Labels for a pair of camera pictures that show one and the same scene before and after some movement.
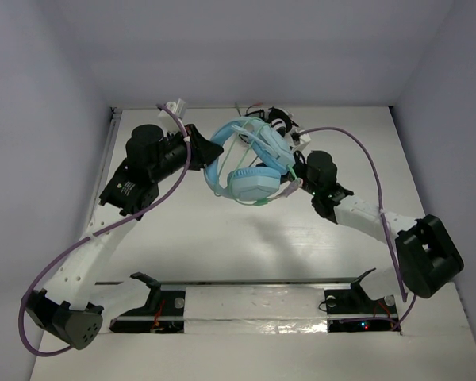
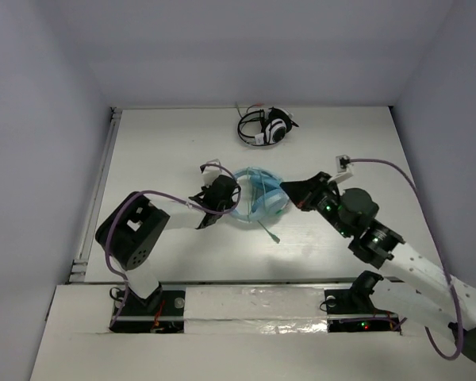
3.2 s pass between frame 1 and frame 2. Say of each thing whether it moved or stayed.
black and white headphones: stayed
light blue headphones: moved
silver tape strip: stayed
